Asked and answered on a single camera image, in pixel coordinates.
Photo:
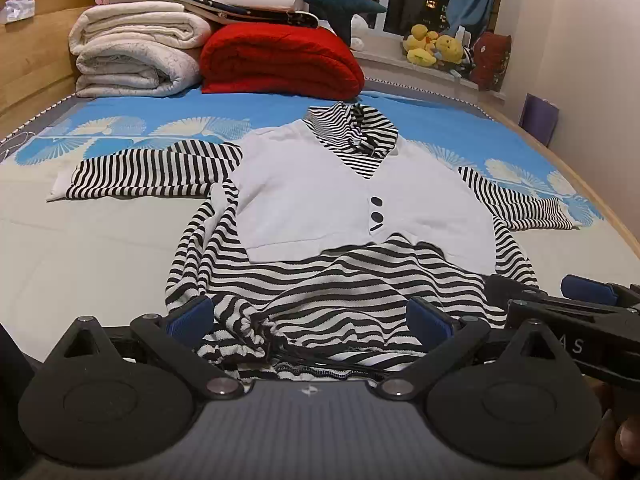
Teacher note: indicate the blue and white bed sheet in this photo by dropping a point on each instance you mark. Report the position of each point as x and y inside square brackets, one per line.
[100, 240]

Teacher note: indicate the dark teal shark plush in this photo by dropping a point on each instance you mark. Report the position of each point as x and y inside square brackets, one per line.
[325, 0]

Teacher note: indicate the yellow duck plush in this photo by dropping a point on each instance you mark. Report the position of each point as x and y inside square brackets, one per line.
[421, 42]

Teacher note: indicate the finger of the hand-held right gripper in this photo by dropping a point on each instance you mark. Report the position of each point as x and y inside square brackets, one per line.
[505, 290]
[590, 287]

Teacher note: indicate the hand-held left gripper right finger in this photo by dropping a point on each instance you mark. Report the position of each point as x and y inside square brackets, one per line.
[431, 319]

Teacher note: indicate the dark star-patterned bedding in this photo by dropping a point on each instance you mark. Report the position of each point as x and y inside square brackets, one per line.
[260, 15]

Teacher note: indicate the purple paper bag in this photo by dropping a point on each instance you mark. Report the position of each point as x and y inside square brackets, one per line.
[539, 119]

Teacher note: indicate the brown plush toy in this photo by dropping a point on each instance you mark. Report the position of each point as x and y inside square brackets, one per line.
[492, 60]

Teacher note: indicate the person's right hand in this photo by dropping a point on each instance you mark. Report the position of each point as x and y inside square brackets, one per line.
[625, 440]

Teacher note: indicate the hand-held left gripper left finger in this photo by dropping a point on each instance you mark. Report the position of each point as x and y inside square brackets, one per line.
[190, 319]

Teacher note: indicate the wooden bed frame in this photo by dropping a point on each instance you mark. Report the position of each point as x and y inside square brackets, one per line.
[590, 177]

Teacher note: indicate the red folded blanket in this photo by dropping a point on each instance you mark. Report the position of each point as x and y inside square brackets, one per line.
[280, 60]

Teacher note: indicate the wooden headboard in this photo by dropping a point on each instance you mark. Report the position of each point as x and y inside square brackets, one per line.
[35, 60]

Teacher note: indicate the striped shirt with white vest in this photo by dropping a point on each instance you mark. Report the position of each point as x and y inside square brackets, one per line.
[310, 200]

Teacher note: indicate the yellow bear plush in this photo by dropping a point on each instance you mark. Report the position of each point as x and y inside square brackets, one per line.
[450, 49]

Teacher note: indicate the crumpled white plastic bag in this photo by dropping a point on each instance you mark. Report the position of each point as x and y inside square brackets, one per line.
[19, 9]

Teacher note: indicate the cream fleece folded blanket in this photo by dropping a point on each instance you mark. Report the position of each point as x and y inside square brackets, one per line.
[135, 22]
[130, 72]

